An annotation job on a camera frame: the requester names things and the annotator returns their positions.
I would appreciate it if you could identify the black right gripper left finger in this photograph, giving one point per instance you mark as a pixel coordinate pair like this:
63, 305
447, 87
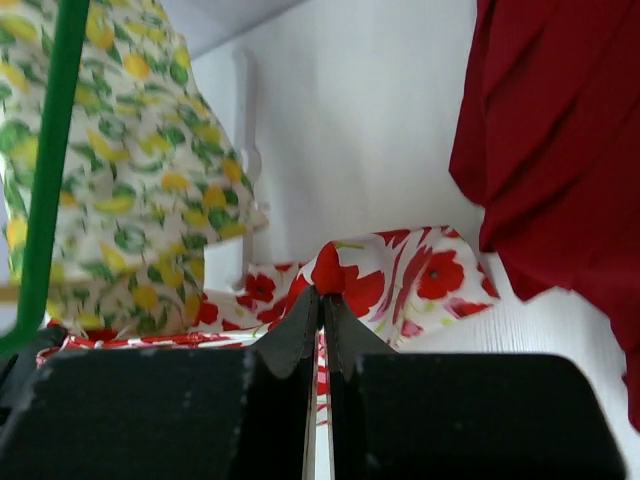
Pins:
156, 413

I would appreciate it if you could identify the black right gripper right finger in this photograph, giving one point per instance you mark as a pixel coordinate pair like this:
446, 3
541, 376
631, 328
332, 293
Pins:
458, 415

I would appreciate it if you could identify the red poppy print cloth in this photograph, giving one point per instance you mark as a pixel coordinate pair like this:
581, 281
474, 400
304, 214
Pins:
403, 284

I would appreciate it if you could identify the lemon print skirt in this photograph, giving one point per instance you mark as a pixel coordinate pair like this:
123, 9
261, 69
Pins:
150, 181

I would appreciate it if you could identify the red skirt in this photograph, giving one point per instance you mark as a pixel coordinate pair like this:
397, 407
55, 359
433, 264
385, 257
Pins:
547, 143

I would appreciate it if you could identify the green clothes hanger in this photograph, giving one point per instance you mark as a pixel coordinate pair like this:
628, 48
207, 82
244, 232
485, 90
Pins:
33, 290

